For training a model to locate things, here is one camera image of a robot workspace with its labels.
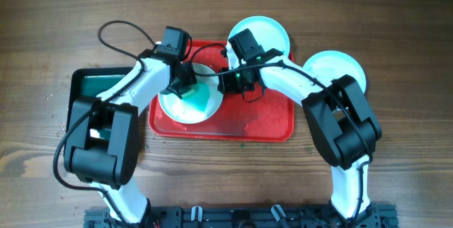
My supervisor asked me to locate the green yellow sponge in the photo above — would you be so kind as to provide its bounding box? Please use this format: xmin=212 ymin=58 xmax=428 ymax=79
xmin=178 ymin=84 xmax=197 ymax=99

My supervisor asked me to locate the light blue plate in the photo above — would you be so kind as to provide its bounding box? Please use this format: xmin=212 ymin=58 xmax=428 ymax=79
xmin=228 ymin=16 xmax=290 ymax=57
xmin=158 ymin=76 xmax=224 ymax=124

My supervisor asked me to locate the light blue plate back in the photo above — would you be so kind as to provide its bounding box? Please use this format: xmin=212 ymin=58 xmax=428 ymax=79
xmin=228 ymin=16 xmax=290 ymax=57

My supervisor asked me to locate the white plate front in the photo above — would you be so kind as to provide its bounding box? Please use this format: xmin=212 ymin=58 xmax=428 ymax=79
xmin=303 ymin=50 xmax=367 ymax=93

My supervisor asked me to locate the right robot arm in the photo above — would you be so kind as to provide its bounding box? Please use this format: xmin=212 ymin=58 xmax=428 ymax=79
xmin=220 ymin=49 xmax=382 ymax=227

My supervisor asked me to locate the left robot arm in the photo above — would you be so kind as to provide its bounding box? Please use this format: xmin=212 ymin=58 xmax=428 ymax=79
xmin=53 ymin=41 xmax=195 ymax=227

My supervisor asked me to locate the red plastic tray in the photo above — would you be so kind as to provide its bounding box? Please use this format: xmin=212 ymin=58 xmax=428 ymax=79
xmin=148 ymin=40 xmax=294 ymax=142

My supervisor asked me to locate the black water basin tray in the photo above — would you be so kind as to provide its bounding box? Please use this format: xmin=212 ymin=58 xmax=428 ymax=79
xmin=65 ymin=67 xmax=139 ymax=147

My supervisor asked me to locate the right black cable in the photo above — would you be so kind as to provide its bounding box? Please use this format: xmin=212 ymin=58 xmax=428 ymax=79
xmin=189 ymin=42 xmax=374 ymax=222

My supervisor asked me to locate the black cable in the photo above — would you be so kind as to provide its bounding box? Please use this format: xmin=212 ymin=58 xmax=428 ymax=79
xmin=189 ymin=42 xmax=374 ymax=222
xmin=52 ymin=20 xmax=159 ymax=225

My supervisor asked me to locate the left black cable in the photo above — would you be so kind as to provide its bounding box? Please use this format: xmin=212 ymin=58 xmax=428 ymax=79
xmin=52 ymin=20 xmax=159 ymax=225

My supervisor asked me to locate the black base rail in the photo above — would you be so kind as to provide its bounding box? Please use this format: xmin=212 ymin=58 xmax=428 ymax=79
xmin=83 ymin=203 xmax=399 ymax=228

